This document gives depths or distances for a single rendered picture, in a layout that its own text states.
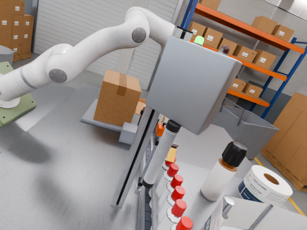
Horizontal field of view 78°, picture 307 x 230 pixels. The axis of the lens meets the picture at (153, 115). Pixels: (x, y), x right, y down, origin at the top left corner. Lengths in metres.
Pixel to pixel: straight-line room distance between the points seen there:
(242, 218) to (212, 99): 0.56
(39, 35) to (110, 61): 1.75
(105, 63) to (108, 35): 4.37
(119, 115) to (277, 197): 0.95
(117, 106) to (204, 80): 0.84
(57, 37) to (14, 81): 4.46
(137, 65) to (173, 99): 4.67
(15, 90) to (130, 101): 0.59
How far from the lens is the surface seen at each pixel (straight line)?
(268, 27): 5.02
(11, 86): 1.10
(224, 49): 0.50
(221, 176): 0.91
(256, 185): 1.10
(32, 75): 1.03
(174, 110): 0.48
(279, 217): 0.94
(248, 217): 0.89
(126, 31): 0.79
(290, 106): 4.50
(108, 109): 1.22
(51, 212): 0.79
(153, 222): 0.67
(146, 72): 5.15
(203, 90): 0.45
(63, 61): 0.90
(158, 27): 0.90
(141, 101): 1.85
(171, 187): 0.66
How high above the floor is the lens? 1.47
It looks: 22 degrees down
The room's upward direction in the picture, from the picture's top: 21 degrees clockwise
